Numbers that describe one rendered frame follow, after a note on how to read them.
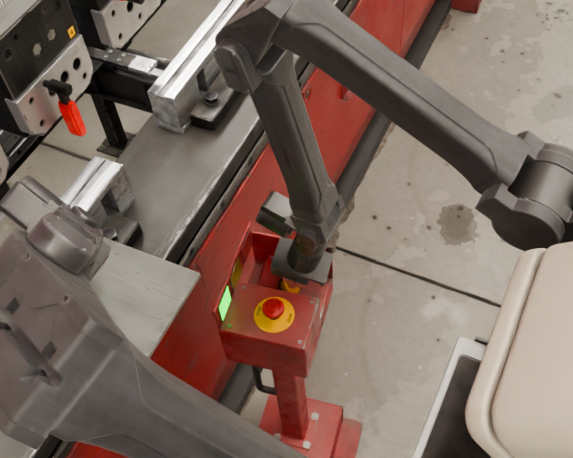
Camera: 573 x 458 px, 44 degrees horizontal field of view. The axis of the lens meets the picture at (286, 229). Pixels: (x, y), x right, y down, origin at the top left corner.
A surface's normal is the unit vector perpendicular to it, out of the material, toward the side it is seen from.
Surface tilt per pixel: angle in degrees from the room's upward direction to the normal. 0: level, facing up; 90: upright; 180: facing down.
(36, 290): 24
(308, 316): 0
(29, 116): 90
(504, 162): 28
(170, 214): 0
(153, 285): 0
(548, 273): 43
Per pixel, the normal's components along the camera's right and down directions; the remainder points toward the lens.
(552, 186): 0.02, -0.45
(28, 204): 0.03, -0.07
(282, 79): 0.83, 0.29
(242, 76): -0.50, 0.77
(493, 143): 0.29, -0.28
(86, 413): 0.44, 0.32
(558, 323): -0.65, -0.65
